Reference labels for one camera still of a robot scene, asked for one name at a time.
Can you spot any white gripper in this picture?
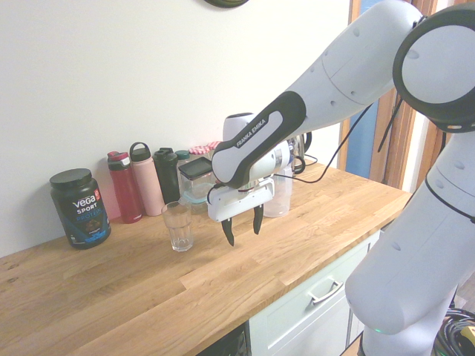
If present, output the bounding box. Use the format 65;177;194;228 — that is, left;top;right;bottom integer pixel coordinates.
206;177;277;248

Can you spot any clear plastic water pitcher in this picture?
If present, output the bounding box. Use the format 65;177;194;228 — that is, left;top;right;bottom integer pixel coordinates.
262;165;295;218

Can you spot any pink water bottle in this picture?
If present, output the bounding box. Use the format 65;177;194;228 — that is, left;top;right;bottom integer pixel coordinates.
128;142;166;217

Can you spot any red water bottle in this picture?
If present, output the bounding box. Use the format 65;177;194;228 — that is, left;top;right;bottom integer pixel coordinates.
106;151;144;225

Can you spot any glass container teal clip lid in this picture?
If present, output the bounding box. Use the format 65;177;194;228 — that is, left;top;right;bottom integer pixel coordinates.
180;184;217;214

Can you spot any clear ribbed drinking glass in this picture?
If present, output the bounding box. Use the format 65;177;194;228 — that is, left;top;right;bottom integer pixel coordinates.
160;201;193;253

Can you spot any square container black lid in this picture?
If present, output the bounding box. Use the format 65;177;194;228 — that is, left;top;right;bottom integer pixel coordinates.
177;157;217;197

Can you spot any black shaker bottle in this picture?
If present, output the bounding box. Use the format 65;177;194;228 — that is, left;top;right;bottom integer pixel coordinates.
152;147;181;205

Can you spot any clear jar green lid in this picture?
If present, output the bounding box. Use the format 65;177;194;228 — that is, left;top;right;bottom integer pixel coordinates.
174;149;192;175

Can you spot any glass French press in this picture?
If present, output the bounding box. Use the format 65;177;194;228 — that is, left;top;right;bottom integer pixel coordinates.
287;131;313;176

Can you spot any black dishwasher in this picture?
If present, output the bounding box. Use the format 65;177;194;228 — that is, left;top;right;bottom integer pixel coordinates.
200;321;252;356

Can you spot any blue door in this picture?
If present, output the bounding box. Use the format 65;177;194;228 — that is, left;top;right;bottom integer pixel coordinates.
350;105;383;183

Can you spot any black Vega protein tub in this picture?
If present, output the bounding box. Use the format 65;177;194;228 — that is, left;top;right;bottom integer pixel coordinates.
49;168;112;250

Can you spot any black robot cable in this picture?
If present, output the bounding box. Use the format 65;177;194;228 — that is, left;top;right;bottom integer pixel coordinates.
285;103;376;185

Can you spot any metal drawer handle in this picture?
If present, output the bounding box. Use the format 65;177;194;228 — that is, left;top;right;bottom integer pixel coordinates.
307;278;344;306

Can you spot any wooden door frame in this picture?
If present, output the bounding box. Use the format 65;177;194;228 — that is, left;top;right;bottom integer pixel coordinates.
339;0;451;196

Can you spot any round black wall clock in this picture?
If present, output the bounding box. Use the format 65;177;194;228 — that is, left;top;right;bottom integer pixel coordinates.
202;0;250;8

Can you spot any black cable coil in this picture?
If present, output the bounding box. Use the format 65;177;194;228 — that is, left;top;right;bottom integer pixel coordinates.
436;306;475;356

